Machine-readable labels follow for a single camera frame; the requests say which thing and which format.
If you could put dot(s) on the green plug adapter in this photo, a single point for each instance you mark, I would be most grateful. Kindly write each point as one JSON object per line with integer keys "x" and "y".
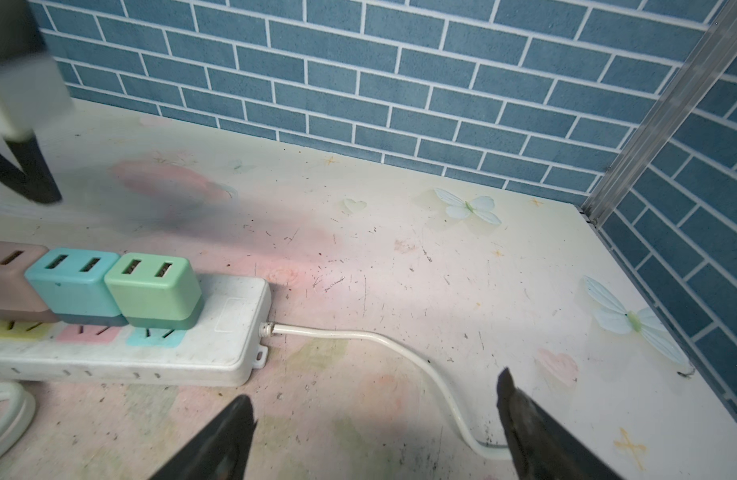
{"x": 156, "y": 291}

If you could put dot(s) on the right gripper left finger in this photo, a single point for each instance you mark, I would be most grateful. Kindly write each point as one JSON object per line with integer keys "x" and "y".
{"x": 220, "y": 450}

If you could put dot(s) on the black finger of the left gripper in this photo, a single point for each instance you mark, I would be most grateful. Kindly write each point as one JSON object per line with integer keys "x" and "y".
{"x": 32, "y": 178}

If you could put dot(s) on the pink plug adapter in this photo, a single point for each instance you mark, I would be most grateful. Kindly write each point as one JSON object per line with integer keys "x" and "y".
{"x": 19, "y": 302}

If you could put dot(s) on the teal plug adapter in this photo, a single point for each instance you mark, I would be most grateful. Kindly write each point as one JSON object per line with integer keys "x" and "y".
{"x": 71, "y": 283}

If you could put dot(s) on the white long power strip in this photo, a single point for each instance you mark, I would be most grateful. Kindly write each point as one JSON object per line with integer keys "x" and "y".
{"x": 221, "y": 350}

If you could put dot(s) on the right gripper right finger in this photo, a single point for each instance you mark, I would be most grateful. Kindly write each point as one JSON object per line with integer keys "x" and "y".
{"x": 541, "y": 448}

